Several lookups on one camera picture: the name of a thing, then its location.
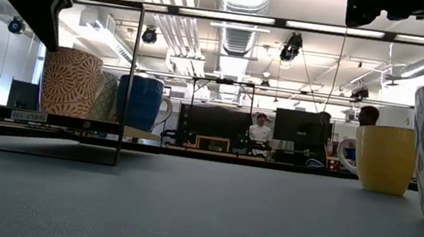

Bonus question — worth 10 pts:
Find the person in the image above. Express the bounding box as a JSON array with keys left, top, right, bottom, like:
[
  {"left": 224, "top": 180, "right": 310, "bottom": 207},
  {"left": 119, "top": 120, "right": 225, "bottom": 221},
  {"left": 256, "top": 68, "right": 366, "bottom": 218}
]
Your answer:
[
  {"left": 245, "top": 111, "right": 277, "bottom": 159},
  {"left": 356, "top": 105, "right": 381, "bottom": 129}
]

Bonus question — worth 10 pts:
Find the orange floral pattern mug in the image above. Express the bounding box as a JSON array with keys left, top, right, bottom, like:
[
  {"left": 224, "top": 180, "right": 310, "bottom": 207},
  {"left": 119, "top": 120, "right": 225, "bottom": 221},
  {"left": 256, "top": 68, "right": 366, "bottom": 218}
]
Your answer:
[{"left": 36, "top": 44, "right": 108, "bottom": 122}]

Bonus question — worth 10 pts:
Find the yellow mug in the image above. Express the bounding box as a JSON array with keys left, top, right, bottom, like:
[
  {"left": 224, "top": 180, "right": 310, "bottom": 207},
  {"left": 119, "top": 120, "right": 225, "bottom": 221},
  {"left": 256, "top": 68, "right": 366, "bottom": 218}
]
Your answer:
[{"left": 330, "top": 118, "right": 422, "bottom": 199}]

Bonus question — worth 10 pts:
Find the silver ventilation duct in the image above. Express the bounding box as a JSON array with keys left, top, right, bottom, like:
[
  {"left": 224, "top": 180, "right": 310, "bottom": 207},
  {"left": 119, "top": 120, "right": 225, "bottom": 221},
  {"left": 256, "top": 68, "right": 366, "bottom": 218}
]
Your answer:
[{"left": 202, "top": 0, "right": 274, "bottom": 108}]

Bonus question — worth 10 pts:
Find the black metal shelf frame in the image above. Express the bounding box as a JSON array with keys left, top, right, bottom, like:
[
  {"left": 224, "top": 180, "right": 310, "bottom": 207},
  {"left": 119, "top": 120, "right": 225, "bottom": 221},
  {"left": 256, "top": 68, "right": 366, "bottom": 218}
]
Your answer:
[{"left": 0, "top": 0, "right": 424, "bottom": 211}]

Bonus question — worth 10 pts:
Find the white shelf label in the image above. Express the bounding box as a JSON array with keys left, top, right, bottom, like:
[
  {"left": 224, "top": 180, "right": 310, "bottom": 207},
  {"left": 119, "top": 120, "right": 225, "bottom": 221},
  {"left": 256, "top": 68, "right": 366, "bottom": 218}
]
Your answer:
[{"left": 10, "top": 108, "right": 49, "bottom": 124}]

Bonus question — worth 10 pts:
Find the blue mug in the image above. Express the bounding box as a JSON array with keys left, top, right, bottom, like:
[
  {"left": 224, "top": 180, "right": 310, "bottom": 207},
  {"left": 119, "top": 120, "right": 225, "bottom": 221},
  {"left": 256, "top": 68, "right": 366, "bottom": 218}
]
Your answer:
[{"left": 112, "top": 72, "right": 177, "bottom": 136}]

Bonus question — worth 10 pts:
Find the black ceiling spotlight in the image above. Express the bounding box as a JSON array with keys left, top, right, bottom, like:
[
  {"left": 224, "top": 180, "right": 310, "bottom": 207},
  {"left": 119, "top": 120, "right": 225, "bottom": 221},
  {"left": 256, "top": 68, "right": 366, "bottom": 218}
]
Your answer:
[
  {"left": 141, "top": 25, "right": 159, "bottom": 46},
  {"left": 7, "top": 16, "right": 26, "bottom": 35},
  {"left": 349, "top": 84, "right": 371, "bottom": 102},
  {"left": 278, "top": 30, "right": 305, "bottom": 64}
]

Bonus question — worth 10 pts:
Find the black aluminium table frame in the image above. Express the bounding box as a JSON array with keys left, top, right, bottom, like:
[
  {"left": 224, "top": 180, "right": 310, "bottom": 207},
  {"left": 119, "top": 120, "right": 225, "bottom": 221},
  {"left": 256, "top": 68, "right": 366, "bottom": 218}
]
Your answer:
[{"left": 0, "top": 121, "right": 420, "bottom": 198}]

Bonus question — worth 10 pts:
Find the green geometric pattern mug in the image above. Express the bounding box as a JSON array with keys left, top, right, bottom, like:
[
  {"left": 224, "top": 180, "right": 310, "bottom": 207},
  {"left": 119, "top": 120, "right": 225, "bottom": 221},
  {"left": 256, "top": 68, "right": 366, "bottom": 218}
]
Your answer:
[{"left": 86, "top": 70, "right": 123, "bottom": 123}]

